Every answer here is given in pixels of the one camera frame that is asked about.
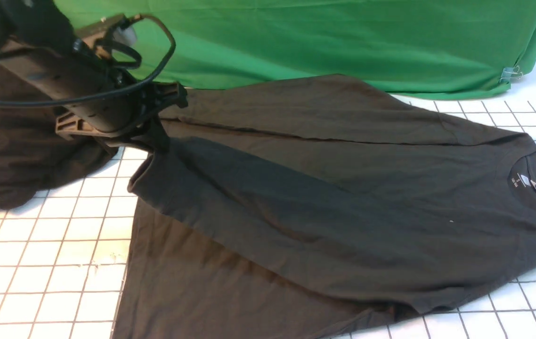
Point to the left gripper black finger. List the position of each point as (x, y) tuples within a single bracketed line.
[(155, 138)]

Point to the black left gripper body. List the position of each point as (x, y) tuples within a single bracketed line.
[(117, 119)]

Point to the gray long-sleeve top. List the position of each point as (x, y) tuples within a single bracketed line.
[(307, 208)]

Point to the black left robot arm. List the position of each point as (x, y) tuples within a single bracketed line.
[(39, 24)]

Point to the black crumpled garment pile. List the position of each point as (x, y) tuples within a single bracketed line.
[(34, 158)]

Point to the green backdrop cloth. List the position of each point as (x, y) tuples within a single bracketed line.
[(432, 49)]

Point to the silver binder clip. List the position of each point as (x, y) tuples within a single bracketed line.
[(510, 74)]

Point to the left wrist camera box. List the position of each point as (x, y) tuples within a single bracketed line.
[(117, 28)]

